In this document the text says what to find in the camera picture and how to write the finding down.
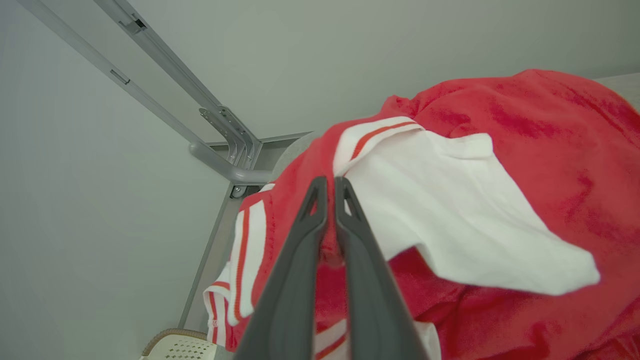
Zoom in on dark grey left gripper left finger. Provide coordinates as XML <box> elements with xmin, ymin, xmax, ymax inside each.
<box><xmin>234</xmin><ymin>176</ymin><xmax>329</xmax><ymax>360</ymax></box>

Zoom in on grey metal frame post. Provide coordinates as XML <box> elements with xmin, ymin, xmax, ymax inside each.
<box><xmin>177</xmin><ymin>182</ymin><xmax>238</xmax><ymax>331</ymax></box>

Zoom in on red basketball jersey white sleeves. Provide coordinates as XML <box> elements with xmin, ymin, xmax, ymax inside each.
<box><xmin>202</xmin><ymin>69</ymin><xmax>640</xmax><ymax>360</ymax></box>

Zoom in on cream perforated laundry basket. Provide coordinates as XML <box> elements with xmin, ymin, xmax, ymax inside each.
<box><xmin>140</xmin><ymin>327</ymin><xmax>233</xmax><ymax>360</ymax></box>

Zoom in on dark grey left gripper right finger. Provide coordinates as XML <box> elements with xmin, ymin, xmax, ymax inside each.
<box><xmin>334</xmin><ymin>176</ymin><xmax>431</xmax><ymax>360</ymax></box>

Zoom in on grey aluminium frame rail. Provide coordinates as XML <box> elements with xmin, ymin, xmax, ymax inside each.
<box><xmin>16</xmin><ymin>0</ymin><xmax>203</xmax><ymax>148</ymax></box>
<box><xmin>94</xmin><ymin>0</ymin><xmax>263</xmax><ymax>168</ymax></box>

